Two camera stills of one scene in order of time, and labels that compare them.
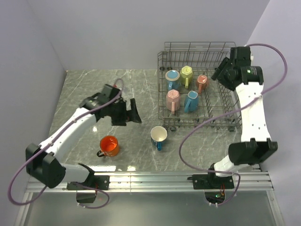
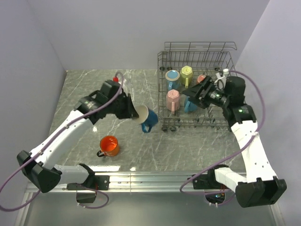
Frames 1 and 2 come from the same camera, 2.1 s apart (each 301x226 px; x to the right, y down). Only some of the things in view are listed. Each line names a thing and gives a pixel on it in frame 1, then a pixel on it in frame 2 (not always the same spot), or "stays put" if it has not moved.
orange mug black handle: x=109 y=146 stays put
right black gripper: x=221 y=79 to x=208 y=84
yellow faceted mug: x=186 y=75 stays put
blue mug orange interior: x=172 y=78 stays put
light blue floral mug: x=191 y=102 stays put
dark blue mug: x=158 y=134 to x=146 y=117
